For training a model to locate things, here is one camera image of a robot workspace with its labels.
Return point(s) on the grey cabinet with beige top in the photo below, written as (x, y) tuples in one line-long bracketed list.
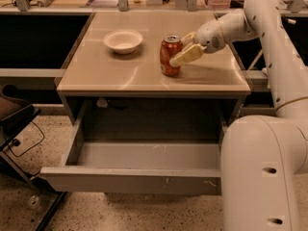
[(95, 70)]

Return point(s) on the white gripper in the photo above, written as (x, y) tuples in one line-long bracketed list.
[(209, 36)]

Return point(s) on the black chair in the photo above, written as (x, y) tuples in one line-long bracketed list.
[(15, 115)]

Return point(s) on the white bowl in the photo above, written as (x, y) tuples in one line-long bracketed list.
[(123, 41)]

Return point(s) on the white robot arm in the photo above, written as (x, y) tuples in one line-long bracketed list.
[(260, 154)]

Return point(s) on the open grey top drawer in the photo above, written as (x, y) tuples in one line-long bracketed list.
[(149, 146)]

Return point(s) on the red coke can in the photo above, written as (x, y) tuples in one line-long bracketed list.
[(170, 46)]

